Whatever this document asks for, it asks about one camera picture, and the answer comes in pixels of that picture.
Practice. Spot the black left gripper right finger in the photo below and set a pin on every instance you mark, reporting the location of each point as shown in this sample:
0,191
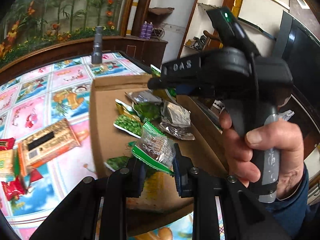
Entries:
181,166

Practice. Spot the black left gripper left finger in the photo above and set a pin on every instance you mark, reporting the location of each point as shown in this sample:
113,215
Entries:
135,177

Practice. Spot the clear green-edged snack packet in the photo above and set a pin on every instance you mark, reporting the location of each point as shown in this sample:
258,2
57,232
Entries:
155,149

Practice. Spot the green pea snack packet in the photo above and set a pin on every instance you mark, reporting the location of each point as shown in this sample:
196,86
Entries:
129,125

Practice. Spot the large silver foil snack bag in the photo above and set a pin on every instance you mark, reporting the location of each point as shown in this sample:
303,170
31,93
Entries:
176,121

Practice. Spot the yellow green snack packet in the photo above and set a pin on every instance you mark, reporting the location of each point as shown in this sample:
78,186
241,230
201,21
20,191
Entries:
126,110

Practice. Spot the orange-edged cracker pack with barcode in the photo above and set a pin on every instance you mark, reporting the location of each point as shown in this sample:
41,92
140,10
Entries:
47,144

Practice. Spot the red snack bag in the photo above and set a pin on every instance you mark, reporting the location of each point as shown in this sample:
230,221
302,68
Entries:
16,188

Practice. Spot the green Weidan cracker pack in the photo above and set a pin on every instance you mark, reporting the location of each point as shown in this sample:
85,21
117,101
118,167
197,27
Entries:
9,165

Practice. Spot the red rectangular snack packet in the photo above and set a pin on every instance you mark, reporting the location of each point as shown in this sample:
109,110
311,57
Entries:
7,144

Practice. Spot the blue sleeve forearm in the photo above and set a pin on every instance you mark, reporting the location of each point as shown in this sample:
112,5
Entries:
293,213

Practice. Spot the person's right hand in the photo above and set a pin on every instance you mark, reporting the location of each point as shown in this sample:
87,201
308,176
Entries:
282,135

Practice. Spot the cardboard box tray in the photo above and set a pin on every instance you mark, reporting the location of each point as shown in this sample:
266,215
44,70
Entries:
154,189

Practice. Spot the colourful fruit print tablecloth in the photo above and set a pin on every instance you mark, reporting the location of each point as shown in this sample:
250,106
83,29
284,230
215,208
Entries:
42,97

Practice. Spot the purple bottles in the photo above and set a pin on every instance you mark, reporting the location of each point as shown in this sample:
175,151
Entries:
146,30

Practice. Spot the grey flashlight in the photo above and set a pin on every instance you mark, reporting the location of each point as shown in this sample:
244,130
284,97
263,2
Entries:
96,55

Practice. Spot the flower garden wall mural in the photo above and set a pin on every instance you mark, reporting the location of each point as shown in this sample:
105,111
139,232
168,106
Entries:
30,25

